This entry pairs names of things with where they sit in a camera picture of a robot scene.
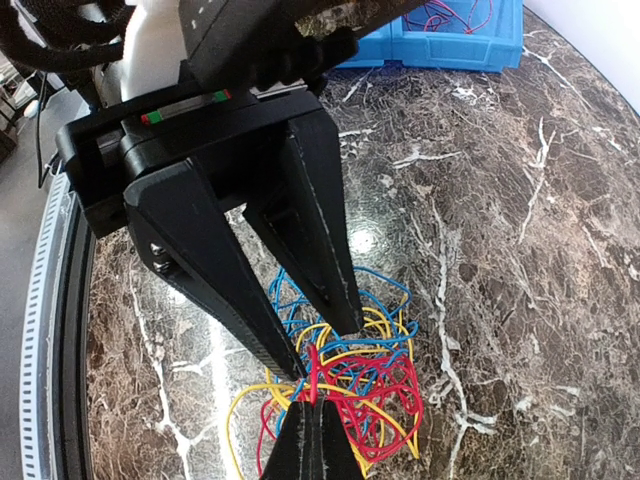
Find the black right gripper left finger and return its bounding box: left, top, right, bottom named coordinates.
left=261, top=402, right=313, bottom=480

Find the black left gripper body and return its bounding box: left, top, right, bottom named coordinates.
left=56, top=83, right=322, bottom=238

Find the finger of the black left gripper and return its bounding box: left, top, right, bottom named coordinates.
left=244, top=109, right=363, bottom=335
left=124, top=160, right=305, bottom=380

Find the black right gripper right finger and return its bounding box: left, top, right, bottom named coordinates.
left=311, top=397, right=363, bottom=480

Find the red cable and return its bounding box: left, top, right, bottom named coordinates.
left=255, top=341, right=425, bottom=476
left=402, top=0, right=495, bottom=35

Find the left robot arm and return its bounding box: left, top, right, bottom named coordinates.
left=1, top=1, right=413, bottom=380

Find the blue three-compartment plastic bin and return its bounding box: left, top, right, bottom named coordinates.
left=340, top=1, right=524, bottom=73

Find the blue cable in pile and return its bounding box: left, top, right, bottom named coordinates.
left=267, top=264, right=420, bottom=441

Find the yellow cable in pile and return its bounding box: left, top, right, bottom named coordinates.
left=225, top=305, right=421, bottom=479

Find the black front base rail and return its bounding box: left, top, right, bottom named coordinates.
left=52, top=212, right=95, bottom=479

